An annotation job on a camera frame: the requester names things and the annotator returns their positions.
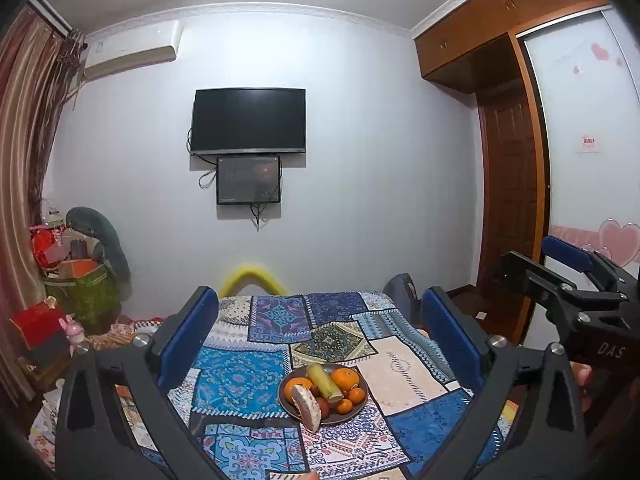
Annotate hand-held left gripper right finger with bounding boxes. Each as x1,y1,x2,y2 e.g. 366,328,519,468
422,286,588,480

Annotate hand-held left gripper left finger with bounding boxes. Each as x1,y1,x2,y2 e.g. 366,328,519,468
55,285,231,480

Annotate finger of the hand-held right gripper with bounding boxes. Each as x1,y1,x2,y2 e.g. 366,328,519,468
494,251,629,312
541,235,640,302

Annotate brown round plate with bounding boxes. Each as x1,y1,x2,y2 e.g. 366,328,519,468
278,364,370,426

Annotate large orange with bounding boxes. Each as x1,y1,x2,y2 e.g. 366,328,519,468
331,367,361,392

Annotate pomelo segment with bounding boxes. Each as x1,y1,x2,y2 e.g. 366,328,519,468
292,385,321,433

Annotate person's right hand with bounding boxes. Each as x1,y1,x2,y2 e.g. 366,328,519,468
571,361,595,413

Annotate grey chair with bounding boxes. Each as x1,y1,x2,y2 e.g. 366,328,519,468
382,273,426,328

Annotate blue patchwork tablecloth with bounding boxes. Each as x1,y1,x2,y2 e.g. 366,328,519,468
30,290,511,480

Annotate brown wooden door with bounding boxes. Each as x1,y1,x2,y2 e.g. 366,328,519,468
475,87,542,292

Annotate pink plush toy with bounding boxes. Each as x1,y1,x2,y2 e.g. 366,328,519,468
60,314,89,354

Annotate medium orange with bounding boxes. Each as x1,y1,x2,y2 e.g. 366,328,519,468
286,378,315,401

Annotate grey cushion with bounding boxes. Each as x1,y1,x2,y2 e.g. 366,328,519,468
65,206,132,286

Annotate orange flat box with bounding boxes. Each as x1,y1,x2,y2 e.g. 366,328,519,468
59,259,98,278

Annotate white sliding wardrobe door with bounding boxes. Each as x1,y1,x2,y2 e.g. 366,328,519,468
517,7,640,291

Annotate red gift box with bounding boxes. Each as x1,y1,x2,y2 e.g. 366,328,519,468
10,302,68,352

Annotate red packaging pile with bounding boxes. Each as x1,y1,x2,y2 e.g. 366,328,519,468
31,227,66,268

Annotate striped brown curtain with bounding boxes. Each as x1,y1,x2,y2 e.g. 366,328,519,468
0,10,87,401

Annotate wooden wardrobe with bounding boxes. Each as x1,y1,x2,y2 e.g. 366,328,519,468
413,0,617,346

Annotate white air conditioner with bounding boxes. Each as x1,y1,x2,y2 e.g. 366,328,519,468
82,21,182,81

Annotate small black wall monitor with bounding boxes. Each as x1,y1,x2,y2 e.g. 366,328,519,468
216,155,282,206

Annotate black wall television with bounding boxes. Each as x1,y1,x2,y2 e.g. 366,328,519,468
189,87,307,156

